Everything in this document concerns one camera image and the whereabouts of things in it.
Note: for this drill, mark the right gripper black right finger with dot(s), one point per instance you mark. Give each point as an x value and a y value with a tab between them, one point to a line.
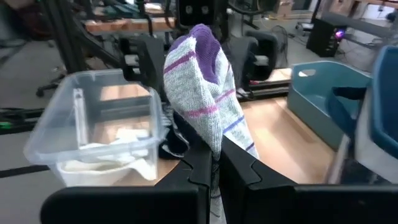
311	205

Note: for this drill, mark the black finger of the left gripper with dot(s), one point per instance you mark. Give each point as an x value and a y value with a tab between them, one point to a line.
267	43
149	62

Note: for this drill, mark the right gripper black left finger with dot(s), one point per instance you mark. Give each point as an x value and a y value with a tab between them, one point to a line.
124	205

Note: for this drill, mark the white ribbed sock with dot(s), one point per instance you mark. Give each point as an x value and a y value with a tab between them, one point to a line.
102	171

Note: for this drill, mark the grey sock purple toe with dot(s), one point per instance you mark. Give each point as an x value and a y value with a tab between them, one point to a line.
202	93

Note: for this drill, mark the cardboard box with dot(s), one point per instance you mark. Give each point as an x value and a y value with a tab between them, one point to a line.
284	7

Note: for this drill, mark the wooden background table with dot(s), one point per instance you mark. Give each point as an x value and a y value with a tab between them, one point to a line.
124	25

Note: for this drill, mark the black computer tower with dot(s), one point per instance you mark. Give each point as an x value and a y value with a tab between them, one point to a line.
320	40

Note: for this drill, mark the teal plastic basket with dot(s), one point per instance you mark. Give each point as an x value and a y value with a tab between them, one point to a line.
311	93

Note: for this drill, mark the navy dotted cloth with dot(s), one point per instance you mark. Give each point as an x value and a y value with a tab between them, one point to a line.
172	146

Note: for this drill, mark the grey desk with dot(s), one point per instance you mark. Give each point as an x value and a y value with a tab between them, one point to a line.
357	25

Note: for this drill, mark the clear plastic bin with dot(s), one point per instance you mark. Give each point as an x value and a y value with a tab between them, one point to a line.
62	124

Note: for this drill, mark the black office chair base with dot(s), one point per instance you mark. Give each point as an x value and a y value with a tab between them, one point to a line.
49	88

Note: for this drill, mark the navy white striped fabric bin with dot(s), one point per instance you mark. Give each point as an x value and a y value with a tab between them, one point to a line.
385	109

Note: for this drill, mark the black table edge rail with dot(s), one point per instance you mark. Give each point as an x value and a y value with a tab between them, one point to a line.
270	88

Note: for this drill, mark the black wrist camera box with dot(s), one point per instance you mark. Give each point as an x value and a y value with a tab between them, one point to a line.
196	18

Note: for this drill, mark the black metal rig frame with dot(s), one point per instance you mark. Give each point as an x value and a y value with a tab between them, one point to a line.
62	37

